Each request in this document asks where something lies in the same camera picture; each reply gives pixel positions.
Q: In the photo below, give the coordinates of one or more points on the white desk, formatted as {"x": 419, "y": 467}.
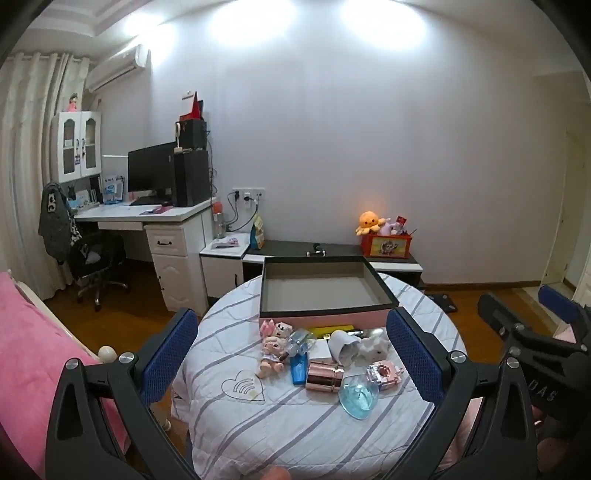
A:
{"x": 175, "y": 258}

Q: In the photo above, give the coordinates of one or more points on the blue heart-shaped glass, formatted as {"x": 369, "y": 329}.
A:
{"x": 360, "y": 397}

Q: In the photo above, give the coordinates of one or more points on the white bed frame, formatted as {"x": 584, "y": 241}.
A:
{"x": 107, "y": 354}

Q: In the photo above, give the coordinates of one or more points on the black speaker box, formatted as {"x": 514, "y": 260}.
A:
{"x": 194, "y": 134}

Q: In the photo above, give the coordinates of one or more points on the small wrapped packet on bed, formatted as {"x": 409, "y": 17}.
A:
{"x": 277, "y": 330}

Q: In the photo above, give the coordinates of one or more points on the pink blanket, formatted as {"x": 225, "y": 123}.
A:
{"x": 32, "y": 350}

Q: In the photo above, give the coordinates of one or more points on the snack bag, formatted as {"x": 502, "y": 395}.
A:
{"x": 257, "y": 233}

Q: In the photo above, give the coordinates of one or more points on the small white box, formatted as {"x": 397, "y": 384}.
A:
{"x": 318, "y": 355}

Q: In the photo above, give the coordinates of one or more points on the small pink packet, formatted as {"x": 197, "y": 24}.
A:
{"x": 226, "y": 242}

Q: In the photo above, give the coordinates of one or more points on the white wall socket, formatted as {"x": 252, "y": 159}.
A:
{"x": 249, "y": 194}

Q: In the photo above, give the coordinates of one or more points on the blue desk calendar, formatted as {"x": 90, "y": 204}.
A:
{"x": 113, "y": 190}

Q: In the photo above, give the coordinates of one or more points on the black keyboard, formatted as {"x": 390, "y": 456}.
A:
{"x": 150, "y": 201}

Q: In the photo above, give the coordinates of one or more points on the red paper bag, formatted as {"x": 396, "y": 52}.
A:
{"x": 194, "y": 108}

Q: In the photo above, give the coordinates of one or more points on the black computer monitor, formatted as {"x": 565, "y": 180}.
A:
{"x": 150, "y": 168}

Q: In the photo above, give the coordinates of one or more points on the white air conditioner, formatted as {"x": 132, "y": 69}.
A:
{"x": 115, "y": 69}

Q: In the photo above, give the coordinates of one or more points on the small black object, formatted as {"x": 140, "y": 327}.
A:
{"x": 316, "y": 250}

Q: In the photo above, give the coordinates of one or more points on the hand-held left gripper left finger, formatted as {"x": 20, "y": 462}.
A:
{"x": 168, "y": 357}

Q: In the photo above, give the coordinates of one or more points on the pink book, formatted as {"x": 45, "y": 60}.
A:
{"x": 157, "y": 210}

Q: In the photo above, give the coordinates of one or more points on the black computer tower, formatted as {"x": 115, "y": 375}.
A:
{"x": 191, "y": 177}

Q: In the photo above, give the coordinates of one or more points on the pink brick block toy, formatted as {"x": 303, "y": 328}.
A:
{"x": 385, "y": 374}

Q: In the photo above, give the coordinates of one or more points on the small pink doll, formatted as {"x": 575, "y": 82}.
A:
{"x": 73, "y": 102}

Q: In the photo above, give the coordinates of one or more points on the blue bottle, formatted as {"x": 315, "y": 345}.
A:
{"x": 299, "y": 369}

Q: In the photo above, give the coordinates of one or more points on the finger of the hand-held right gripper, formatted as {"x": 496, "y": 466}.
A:
{"x": 558, "y": 304}
{"x": 496, "y": 314}

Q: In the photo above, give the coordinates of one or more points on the rose gold cylinder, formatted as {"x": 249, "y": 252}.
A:
{"x": 323, "y": 376}

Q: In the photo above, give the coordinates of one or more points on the pink box with black rim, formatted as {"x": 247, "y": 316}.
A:
{"x": 323, "y": 318}

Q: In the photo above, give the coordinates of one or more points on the grey patterned jacket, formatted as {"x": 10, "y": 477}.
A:
{"x": 55, "y": 221}

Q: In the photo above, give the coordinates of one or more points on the small clear bottle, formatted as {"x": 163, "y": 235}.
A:
{"x": 300, "y": 341}

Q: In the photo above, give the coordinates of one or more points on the black office chair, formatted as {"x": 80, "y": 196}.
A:
{"x": 97, "y": 258}

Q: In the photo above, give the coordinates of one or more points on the red storage box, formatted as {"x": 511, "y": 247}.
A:
{"x": 387, "y": 245}

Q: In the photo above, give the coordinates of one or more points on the pink plush toy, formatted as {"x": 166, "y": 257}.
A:
{"x": 390, "y": 227}

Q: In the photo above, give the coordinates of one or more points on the black floor scale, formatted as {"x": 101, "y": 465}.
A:
{"x": 441, "y": 302}

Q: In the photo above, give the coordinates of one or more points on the small doll figure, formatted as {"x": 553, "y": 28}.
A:
{"x": 272, "y": 355}

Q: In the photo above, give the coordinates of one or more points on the water bottle with orange cap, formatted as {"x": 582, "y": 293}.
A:
{"x": 219, "y": 221}

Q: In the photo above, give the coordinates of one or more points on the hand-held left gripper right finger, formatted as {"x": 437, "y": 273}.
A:
{"x": 415, "y": 364}

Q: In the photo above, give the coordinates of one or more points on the white wall cabinet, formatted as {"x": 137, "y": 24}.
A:
{"x": 76, "y": 145}

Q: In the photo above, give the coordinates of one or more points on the yellow item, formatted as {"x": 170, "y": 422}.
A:
{"x": 323, "y": 332}

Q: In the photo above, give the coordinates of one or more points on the cream curtain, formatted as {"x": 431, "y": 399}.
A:
{"x": 23, "y": 161}

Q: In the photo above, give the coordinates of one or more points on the orange octopus plush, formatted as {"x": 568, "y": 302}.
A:
{"x": 368, "y": 222}

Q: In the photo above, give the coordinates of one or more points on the white door frame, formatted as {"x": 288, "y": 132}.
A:
{"x": 572, "y": 230}

